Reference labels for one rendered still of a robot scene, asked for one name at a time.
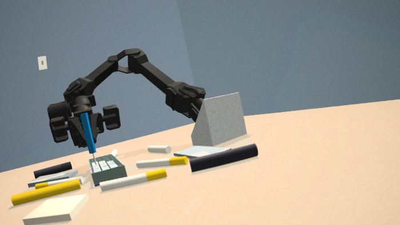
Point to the blue stylus with white tip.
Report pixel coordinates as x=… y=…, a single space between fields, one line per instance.
x=88 y=134

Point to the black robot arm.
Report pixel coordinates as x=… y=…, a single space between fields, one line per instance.
x=181 y=97

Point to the letter keyboard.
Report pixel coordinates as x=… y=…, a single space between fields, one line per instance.
x=108 y=168

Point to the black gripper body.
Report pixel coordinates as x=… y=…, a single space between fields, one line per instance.
x=110 y=117

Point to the light grey flat bar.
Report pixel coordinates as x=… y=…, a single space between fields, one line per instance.
x=53 y=177

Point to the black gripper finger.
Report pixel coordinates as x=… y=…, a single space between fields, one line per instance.
x=96 y=124
x=76 y=129

